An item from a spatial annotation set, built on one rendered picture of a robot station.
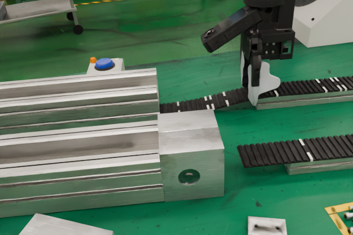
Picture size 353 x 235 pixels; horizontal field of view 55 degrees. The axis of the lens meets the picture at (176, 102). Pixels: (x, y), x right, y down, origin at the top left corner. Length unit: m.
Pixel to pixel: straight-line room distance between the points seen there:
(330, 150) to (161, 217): 0.28
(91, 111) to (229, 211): 0.31
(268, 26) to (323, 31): 0.39
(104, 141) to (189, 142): 0.14
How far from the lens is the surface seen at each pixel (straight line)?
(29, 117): 0.70
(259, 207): 0.53
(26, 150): 0.59
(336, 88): 0.77
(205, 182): 0.51
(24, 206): 0.57
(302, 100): 0.75
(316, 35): 1.02
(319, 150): 0.59
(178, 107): 0.71
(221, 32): 0.62
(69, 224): 0.42
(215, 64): 0.91
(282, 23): 0.66
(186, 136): 0.50
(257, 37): 0.64
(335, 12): 1.02
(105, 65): 0.79
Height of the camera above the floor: 1.18
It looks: 32 degrees down
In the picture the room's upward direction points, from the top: 5 degrees counter-clockwise
